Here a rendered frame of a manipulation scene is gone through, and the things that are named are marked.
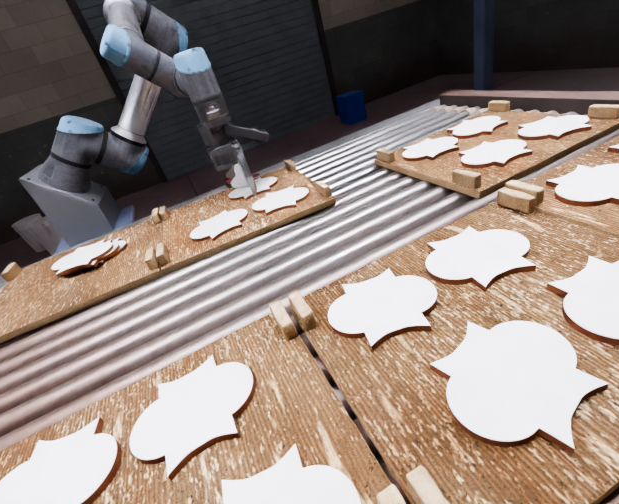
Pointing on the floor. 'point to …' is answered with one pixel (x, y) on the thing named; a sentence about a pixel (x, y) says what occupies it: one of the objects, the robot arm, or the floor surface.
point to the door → (232, 72)
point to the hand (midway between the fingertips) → (252, 187)
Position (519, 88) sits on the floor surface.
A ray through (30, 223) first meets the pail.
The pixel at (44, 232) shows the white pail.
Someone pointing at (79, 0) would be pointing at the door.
